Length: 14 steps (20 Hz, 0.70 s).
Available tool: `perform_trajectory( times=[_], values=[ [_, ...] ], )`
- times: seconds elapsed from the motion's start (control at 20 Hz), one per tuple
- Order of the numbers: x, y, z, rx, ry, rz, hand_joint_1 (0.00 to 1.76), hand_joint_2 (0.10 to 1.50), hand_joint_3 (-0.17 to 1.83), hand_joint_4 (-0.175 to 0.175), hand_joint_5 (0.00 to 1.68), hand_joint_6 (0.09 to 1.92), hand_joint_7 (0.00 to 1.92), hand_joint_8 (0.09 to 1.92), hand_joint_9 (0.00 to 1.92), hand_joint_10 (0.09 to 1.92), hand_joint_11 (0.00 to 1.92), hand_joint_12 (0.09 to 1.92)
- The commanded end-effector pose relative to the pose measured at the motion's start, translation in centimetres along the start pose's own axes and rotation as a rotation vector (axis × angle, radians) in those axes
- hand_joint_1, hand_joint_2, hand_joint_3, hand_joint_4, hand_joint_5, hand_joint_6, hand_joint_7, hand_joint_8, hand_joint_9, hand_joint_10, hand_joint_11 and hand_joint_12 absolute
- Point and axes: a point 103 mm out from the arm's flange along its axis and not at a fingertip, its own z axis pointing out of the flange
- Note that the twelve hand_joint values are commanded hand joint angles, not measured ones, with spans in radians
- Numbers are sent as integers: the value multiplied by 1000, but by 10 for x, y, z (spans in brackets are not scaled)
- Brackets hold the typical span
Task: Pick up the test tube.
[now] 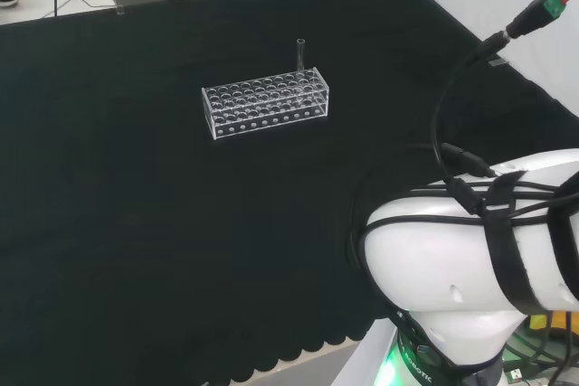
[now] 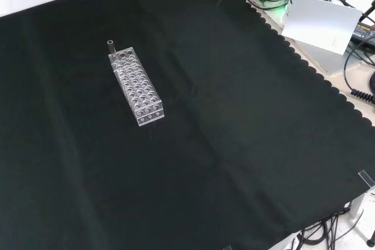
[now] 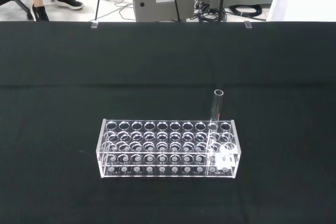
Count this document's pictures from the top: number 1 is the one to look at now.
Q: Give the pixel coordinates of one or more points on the clear glass test tube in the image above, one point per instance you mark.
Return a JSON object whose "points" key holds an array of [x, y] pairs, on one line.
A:
{"points": [[300, 56]]}

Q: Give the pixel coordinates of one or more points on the clear plastic test tube rack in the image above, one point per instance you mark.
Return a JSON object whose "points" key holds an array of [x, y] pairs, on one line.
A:
{"points": [[267, 106]]}

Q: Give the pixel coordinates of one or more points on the black bench cloth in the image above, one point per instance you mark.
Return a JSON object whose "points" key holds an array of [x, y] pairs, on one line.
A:
{"points": [[135, 205]]}

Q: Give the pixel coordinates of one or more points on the clear cloth clip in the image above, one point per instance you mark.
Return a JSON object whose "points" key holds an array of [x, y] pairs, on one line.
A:
{"points": [[120, 10]]}

